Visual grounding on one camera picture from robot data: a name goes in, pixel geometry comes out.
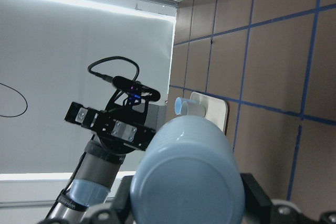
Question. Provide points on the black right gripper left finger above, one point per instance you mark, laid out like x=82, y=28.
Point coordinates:
x=120, y=210

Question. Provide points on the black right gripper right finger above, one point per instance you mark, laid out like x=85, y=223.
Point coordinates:
x=259, y=208

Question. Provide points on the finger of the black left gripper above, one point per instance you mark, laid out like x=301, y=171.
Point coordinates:
x=79, y=115

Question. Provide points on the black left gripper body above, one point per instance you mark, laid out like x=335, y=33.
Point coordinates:
x=127, y=123

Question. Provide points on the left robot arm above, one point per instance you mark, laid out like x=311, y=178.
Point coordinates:
x=91, y=182

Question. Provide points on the grey plastic cup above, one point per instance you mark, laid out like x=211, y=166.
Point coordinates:
x=196, y=109

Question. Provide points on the cream plastic tray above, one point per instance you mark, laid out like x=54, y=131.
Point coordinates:
x=216, y=109

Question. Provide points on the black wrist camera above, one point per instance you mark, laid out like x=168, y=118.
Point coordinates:
x=136, y=89

